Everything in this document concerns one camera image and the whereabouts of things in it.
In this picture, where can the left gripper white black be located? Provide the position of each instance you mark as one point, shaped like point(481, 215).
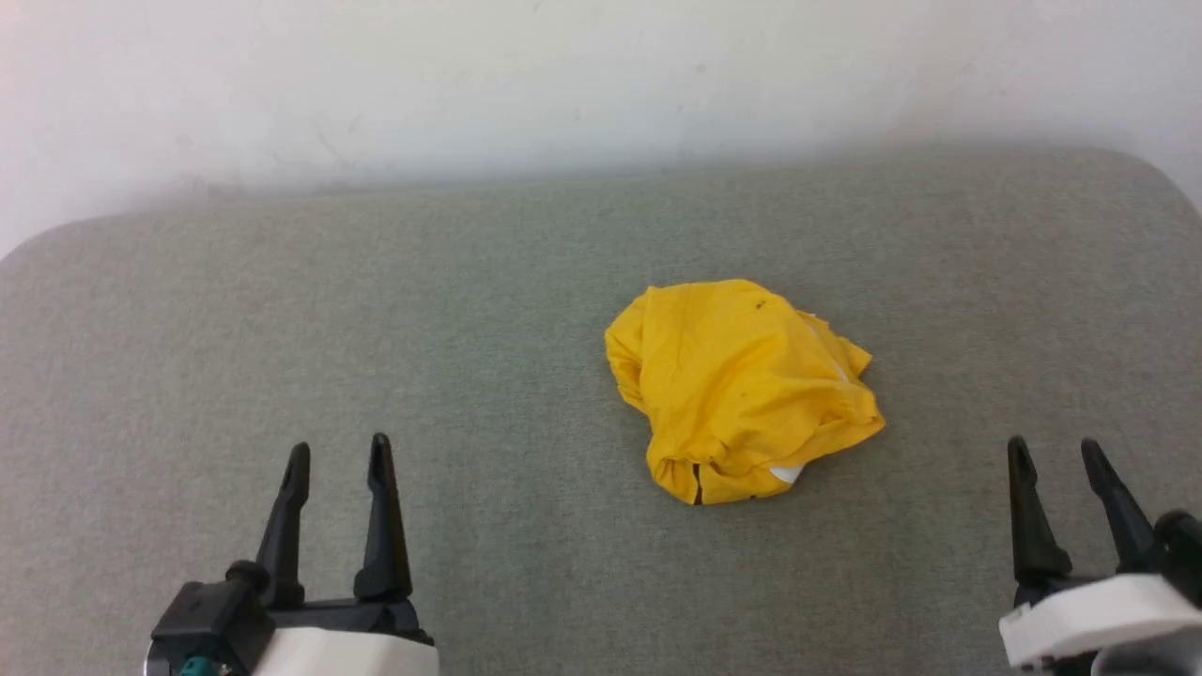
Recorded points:
point(347, 648)

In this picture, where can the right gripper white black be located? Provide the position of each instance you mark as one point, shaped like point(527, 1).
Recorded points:
point(1099, 620)

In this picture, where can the yellow cartoon-face T-shirt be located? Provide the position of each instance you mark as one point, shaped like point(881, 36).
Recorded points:
point(732, 385)

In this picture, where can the grey-green fabric sofa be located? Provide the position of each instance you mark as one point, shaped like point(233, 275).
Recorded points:
point(282, 329)

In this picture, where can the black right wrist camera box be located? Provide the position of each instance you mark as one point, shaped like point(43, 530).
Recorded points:
point(1183, 549)

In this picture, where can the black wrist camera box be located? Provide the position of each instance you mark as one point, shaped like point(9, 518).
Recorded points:
point(1183, 549)
point(211, 610)

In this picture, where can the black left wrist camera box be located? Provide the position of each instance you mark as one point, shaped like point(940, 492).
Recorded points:
point(211, 610)

